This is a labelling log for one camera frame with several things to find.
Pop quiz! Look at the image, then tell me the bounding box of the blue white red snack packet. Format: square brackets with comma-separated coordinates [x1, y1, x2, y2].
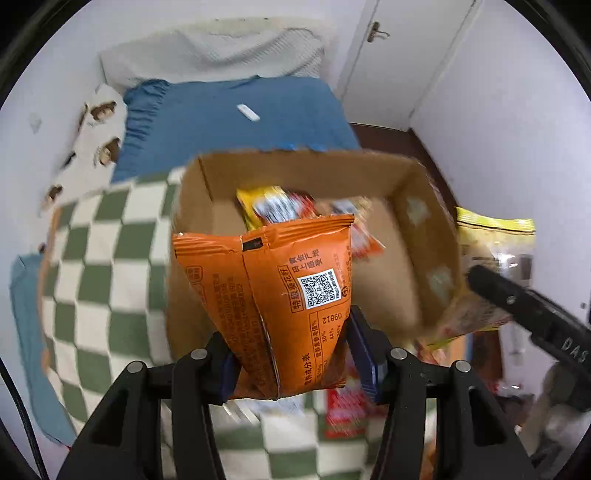
[254, 187, 319, 224]

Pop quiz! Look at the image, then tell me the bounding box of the blue pillow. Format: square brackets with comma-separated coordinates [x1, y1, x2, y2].
[9, 254, 77, 446]

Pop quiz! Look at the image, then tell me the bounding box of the pale yellow-edged snack packet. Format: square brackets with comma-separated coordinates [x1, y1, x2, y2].
[427, 207, 536, 347]

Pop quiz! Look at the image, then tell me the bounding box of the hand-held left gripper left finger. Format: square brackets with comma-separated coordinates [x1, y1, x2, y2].
[55, 330, 241, 480]

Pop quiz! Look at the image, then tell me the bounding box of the green white checkered blanket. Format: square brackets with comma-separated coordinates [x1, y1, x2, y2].
[39, 166, 444, 480]

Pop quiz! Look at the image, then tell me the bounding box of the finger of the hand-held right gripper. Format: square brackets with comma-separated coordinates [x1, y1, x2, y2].
[466, 265, 546, 337]

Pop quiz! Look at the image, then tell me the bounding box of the bear print pillow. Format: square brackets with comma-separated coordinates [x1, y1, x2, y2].
[37, 83, 130, 217]

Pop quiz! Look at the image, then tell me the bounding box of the blue bed sheet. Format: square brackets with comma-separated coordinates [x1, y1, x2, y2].
[111, 76, 363, 183]

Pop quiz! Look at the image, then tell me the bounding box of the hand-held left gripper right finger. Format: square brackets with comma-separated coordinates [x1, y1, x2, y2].
[344, 307, 539, 480]

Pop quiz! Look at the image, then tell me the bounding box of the white door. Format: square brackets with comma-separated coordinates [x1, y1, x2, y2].
[342, 0, 481, 130]

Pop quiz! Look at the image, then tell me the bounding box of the orange red snack packet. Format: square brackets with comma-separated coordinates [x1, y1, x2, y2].
[351, 222, 386, 261]

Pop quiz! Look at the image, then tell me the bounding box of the yellow snack packet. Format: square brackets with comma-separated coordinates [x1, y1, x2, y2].
[236, 187, 287, 232]

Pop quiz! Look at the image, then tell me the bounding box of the cardboard box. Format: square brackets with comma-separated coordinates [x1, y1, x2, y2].
[165, 150, 462, 365]

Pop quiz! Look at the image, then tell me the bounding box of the black cable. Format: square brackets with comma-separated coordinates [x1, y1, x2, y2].
[0, 357, 47, 480]

